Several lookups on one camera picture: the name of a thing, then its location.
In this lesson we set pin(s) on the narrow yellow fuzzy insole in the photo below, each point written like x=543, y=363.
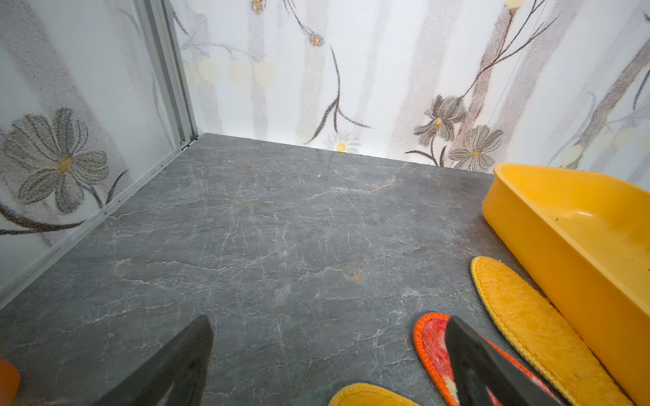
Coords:
x=540, y=334

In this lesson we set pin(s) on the red white patterned insole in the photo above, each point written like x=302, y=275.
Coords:
x=429, y=340

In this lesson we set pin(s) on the yellow plastic storage box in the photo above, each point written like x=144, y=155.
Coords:
x=583, y=238

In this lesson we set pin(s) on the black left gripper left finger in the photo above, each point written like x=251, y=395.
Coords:
x=176, y=373

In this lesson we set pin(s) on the wide yellow fuzzy insole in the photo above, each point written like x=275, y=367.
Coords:
x=364, y=394

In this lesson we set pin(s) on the orange cylinder bottle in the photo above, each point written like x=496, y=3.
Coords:
x=9, y=383

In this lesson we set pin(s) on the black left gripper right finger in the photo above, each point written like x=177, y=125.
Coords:
x=481, y=372

